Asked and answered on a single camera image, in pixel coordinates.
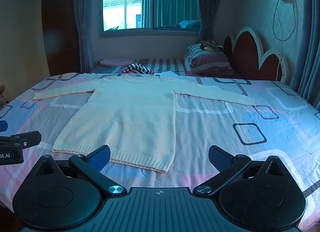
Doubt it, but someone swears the grey window curtain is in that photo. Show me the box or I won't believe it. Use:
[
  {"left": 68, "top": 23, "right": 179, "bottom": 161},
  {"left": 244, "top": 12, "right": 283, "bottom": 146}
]
[
  {"left": 72, "top": 0, "right": 103, "bottom": 73},
  {"left": 193, "top": 0, "right": 225, "bottom": 46}
]

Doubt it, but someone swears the cream knitted sweater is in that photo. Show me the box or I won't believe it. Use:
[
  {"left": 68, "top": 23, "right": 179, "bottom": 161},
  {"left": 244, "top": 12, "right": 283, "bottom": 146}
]
[{"left": 32, "top": 74, "right": 257, "bottom": 173}]

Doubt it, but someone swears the magenta striped clothes pile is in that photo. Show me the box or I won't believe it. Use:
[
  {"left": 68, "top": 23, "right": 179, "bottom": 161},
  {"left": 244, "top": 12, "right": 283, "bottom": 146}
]
[{"left": 184, "top": 43, "right": 234, "bottom": 75}]

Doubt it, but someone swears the dark patterned cloth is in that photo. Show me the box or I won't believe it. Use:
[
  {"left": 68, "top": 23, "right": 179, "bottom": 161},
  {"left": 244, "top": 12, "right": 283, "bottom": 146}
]
[{"left": 200, "top": 40, "right": 224, "bottom": 53}]

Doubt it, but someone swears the charger cable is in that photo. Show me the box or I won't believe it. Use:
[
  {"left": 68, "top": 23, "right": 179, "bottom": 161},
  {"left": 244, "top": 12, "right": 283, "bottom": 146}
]
[{"left": 272, "top": 0, "right": 298, "bottom": 82}]

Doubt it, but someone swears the pink pillow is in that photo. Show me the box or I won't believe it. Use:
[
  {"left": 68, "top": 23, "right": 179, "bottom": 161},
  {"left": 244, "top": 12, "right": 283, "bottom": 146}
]
[{"left": 99, "top": 58, "right": 137, "bottom": 67}]

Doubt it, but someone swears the red white black striped garment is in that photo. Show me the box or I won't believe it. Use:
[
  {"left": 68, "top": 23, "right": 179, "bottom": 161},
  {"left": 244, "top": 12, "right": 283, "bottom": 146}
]
[{"left": 122, "top": 63, "right": 155, "bottom": 75}]

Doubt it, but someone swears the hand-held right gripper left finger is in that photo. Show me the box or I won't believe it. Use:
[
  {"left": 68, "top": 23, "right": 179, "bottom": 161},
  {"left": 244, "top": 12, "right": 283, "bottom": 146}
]
[{"left": 33, "top": 144, "right": 128, "bottom": 197}]

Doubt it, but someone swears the teal cloth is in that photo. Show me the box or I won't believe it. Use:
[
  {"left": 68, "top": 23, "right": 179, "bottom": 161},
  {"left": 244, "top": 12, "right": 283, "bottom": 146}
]
[{"left": 179, "top": 20, "right": 202, "bottom": 29}]

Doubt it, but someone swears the white cloth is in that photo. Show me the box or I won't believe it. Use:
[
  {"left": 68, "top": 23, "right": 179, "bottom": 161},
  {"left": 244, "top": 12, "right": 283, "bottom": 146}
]
[{"left": 160, "top": 71, "right": 192, "bottom": 81}]

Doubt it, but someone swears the red heart-shaped pillow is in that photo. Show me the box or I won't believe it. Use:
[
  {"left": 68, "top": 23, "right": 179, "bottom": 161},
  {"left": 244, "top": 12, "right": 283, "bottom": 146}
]
[{"left": 223, "top": 27, "right": 288, "bottom": 84}]

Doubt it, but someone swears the striped mattress sheet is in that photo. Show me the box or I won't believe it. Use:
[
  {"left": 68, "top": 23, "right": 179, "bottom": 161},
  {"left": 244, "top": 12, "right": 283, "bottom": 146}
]
[{"left": 92, "top": 57, "right": 242, "bottom": 78}]

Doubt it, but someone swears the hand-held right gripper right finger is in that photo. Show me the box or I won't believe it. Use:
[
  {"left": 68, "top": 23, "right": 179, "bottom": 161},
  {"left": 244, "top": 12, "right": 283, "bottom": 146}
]
[{"left": 193, "top": 145, "right": 288, "bottom": 197}]

